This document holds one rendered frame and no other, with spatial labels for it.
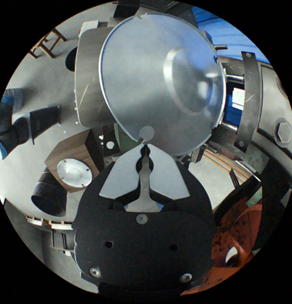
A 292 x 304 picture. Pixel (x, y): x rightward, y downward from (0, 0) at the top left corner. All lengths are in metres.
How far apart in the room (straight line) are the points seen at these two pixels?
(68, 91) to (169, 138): 0.93
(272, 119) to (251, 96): 0.06
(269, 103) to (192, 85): 0.12
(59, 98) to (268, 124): 1.09
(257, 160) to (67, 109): 1.25
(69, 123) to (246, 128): 1.05
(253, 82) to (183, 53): 0.12
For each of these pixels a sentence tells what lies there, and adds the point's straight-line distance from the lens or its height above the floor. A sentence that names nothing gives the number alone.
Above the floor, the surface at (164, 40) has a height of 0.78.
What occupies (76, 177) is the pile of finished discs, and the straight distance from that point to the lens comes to 0.78.
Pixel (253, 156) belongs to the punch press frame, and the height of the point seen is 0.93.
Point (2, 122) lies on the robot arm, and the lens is 0.52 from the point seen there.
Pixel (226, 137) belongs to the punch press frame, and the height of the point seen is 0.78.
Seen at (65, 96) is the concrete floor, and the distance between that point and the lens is 0.98.
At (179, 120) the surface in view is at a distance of 0.16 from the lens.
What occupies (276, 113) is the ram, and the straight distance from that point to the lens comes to 0.16.
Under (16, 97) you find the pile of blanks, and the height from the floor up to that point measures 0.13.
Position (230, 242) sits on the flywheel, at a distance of 0.45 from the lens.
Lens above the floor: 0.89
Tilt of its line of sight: 51 degrees down
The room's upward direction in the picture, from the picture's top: 140 degrees clockwise
